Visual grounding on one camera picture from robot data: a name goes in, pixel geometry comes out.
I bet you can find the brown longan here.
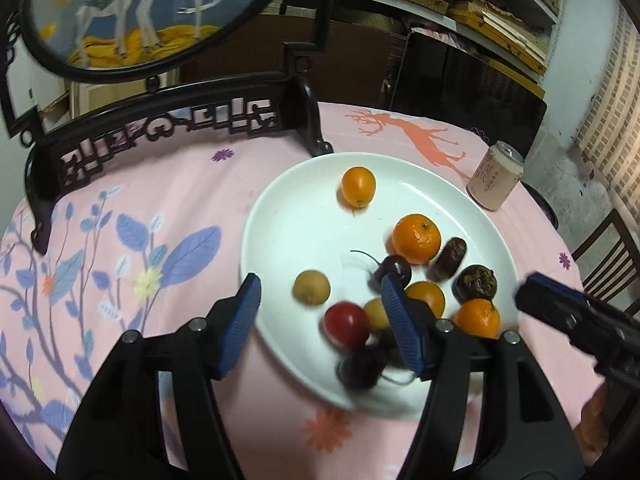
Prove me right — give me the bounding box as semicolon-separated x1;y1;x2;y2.
363;297;390;332
292;270;331;307

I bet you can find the brown water chestnut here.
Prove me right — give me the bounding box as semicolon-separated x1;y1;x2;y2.
376;327;407;368

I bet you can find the dark wooden chair right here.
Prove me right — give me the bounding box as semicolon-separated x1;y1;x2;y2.
572;208;639;304

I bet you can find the dark cherry with stem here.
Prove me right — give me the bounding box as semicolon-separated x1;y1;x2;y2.
352;249;412;290

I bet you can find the round black stool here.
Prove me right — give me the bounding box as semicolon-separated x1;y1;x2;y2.
522;181;559;230

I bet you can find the yellow orange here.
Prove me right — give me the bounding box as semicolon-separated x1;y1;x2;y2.
405;281;446;318
341;166;376;209

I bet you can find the person's right hand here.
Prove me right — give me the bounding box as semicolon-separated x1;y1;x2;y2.
574;382;608;467

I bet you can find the red cherry tomato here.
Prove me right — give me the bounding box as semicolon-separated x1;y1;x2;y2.
321;301;371;351

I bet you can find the black carved wooden stand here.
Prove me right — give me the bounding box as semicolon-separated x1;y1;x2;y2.
1;0;333;255

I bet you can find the pink beverage can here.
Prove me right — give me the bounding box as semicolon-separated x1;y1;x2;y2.
466;141;525;211

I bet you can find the black screen panel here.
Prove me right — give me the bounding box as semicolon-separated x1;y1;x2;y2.
390;32;547;156

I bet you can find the large dark dried fruit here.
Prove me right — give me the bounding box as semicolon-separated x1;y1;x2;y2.
452;264;498;304

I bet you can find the white oval plate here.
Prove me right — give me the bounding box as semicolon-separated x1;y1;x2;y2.
240;150;522;418

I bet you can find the small orange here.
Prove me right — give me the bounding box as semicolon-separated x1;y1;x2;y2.
454;298;501;339

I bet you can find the mandarin orange with stem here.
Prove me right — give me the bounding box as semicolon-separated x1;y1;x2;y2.
390;214;442;266

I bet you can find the wooden shelf with books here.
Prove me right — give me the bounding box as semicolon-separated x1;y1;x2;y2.
269;0;569;97

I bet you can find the dark wrinkled passion fruit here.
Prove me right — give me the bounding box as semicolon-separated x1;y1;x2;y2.
427;237;468;282

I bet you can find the round deer painting screen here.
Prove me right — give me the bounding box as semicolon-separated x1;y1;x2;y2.
18;0;271;82

